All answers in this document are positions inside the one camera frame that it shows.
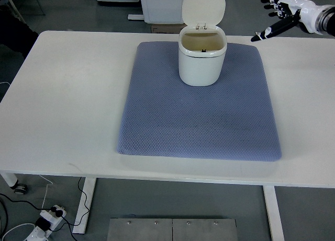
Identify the grey metal base plate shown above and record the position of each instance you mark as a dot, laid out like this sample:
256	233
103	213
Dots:
172	229

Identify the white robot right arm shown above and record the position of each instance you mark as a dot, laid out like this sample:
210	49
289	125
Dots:
325	21

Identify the cardboard box behind table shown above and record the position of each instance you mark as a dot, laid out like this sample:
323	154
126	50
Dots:
167	28

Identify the blue textured mat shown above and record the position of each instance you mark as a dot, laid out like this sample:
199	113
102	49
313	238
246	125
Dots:
231	119

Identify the white right table leg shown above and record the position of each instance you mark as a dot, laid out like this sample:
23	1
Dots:
273	213

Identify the white cabinet in background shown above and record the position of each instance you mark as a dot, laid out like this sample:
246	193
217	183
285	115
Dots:
160	12

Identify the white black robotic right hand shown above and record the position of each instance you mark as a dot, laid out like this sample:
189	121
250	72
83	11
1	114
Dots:
301	13

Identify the white left table leg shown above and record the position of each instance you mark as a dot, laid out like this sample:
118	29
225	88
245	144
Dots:
83	211

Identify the black clothed person at left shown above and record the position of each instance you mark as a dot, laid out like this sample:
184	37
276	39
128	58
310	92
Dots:
17	35

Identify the white trash can open lid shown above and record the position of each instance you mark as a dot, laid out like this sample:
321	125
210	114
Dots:
202	44

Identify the white caster wheel leg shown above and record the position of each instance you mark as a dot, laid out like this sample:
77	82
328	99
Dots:
13	182

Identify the white power strip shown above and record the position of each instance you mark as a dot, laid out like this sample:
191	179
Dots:
47	223

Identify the white table leg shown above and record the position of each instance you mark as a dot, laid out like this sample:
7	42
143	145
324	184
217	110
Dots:
273	213
83	211

